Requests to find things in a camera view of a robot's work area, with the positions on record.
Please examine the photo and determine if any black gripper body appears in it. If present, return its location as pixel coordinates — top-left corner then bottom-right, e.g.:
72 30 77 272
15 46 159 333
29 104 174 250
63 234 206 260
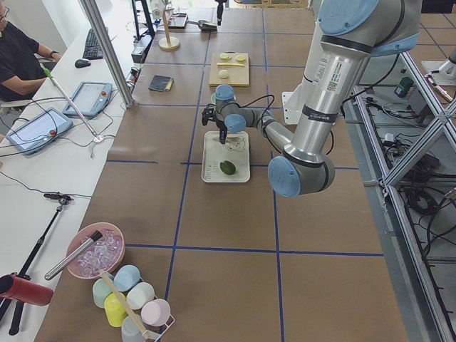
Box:
202 104 227 135

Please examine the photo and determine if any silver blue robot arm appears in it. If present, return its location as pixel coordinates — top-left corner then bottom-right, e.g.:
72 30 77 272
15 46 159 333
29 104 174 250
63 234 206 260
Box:
202 1 422 197

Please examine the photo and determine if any mint green bowl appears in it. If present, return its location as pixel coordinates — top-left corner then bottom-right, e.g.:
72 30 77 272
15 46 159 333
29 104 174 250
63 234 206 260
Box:
210 93 237 105

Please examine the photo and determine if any pink bowl with ice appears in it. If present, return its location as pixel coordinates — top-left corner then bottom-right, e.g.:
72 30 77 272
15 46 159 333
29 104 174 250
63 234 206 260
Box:
66 222 125 279

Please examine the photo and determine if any white bear serving tray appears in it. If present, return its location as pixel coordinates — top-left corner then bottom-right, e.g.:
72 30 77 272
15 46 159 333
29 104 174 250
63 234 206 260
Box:
201 131 250 183

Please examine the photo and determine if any green avocado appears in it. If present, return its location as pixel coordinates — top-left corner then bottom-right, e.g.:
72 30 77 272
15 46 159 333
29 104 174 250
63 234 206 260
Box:
219 160 237 175

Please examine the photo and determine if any wooden cutting board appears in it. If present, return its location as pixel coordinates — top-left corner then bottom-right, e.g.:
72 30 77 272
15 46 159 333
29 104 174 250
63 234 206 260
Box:
208 52 250 87

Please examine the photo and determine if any grey folded cloth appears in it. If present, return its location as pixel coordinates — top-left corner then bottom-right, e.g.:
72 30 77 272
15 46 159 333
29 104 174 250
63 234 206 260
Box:
148 75 174 93

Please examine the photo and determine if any wooden mug tree stand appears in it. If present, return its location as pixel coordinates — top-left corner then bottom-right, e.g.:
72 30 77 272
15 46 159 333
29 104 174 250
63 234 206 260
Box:
158 9 180 51

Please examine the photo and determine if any metal scoop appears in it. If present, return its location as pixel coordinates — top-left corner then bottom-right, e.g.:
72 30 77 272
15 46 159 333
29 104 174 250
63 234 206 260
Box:
186 20 217 32

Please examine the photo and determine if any teach pendant tablet far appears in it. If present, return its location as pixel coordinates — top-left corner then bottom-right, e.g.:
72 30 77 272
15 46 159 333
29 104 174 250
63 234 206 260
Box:
71 81 113 118

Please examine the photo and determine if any teach pendant tablet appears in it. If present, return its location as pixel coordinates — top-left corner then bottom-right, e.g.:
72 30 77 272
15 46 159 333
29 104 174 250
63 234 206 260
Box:
71 81 113 118
6 108 73 155

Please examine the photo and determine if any black keyboard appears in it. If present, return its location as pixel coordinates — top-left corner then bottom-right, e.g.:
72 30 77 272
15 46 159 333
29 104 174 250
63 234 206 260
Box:
83 28 103 60

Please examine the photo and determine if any black computer mouse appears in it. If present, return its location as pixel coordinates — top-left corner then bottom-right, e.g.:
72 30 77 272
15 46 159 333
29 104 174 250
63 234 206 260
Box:
74 58 91 68

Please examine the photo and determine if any steel cylinder tool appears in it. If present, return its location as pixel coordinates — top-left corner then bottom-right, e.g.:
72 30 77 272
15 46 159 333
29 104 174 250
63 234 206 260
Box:
44 230 103 281

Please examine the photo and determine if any green tipped metal rod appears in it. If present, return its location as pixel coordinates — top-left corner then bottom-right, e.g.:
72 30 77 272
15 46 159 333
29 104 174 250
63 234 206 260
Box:
43 68 104 143

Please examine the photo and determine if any light blue cup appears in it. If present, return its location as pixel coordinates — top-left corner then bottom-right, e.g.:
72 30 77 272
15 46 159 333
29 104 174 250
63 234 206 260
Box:
113 264 140 292

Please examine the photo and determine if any teach pendant tablet near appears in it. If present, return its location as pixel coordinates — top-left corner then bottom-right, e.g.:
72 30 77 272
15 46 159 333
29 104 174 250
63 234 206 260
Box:
6 108 73 155

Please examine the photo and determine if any white cup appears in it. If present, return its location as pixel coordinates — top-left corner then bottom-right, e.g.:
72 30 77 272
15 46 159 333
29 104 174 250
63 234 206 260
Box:
127 281 155 310

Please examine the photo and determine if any seated person black shirt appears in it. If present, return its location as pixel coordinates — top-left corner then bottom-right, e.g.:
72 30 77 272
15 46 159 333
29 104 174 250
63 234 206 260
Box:
0 4 61 102

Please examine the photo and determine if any wooden stick in rack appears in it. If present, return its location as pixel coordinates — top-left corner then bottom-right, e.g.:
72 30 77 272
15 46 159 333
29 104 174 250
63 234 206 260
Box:
98 270 152 341

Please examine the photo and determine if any pale pink cup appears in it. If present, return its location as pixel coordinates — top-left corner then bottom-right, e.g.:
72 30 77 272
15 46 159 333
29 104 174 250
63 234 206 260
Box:
141 299 171 326

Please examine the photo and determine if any mint green cup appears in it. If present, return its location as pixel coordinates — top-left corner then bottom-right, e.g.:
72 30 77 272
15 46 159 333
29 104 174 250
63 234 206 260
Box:
92 278 112 309

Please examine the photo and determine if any yellow cup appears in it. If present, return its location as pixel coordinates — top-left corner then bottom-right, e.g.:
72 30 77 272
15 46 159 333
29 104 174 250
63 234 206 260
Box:
104 293 128 328

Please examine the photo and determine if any grey cup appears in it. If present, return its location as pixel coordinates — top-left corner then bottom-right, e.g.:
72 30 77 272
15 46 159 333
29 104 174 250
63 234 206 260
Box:
121 316 145 342

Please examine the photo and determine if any black tripod stick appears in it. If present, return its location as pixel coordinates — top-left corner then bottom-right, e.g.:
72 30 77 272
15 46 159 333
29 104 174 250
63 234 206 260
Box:
1 192 73 336

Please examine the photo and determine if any red cylinder container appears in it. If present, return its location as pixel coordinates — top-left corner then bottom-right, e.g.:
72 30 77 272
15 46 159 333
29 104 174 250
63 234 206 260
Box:
1 274 53 306

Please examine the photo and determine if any aluminium frame post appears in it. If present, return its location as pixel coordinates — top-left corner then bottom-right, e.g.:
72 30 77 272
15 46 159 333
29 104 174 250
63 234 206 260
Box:
81 0 134 108

